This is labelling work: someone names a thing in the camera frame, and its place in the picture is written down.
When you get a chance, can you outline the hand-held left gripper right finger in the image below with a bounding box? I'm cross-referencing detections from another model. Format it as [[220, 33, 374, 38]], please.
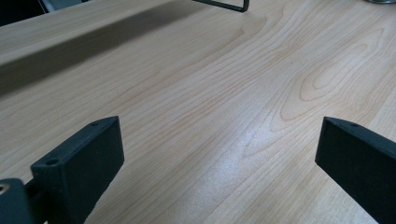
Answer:
[[314, 116, 396, 224]]

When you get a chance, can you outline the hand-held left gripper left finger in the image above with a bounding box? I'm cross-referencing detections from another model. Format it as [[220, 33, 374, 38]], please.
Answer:
[[30, 115, 125, 224]]

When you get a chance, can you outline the black two-tier shelf rack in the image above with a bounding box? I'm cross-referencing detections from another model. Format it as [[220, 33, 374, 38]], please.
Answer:
[[191, 0, 251, 14]]

